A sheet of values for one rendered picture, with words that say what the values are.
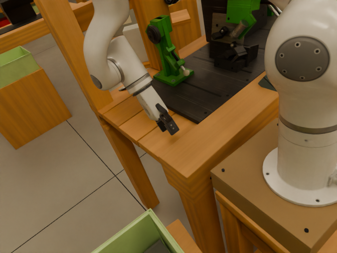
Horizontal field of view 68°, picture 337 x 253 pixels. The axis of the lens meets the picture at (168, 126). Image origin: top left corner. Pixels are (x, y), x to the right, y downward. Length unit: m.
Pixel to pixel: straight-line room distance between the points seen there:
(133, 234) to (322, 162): 0.44
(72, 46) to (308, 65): 0.88
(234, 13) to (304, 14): 0.80
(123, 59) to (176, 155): 0.33
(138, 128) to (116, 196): 1.06
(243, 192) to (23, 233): 1.82
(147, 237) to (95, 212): 1.30
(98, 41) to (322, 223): 0.64
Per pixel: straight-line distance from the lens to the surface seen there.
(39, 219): 2.21
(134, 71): 0.74
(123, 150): 1.36
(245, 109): 0.93
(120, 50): 0.74
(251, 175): 0.69
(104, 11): 0.67
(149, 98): 0.74
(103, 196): 2.02
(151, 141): 0.91
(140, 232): 0.66
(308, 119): 0.51
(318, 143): 0.55
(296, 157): 0.58
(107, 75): 0.70
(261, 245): 0.83
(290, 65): 0.38
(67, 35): 1.06
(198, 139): 0.83
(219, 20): 1.23
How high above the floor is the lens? 1.48
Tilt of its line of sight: 39 degrees down
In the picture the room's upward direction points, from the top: 17 degrees counter-clockwise
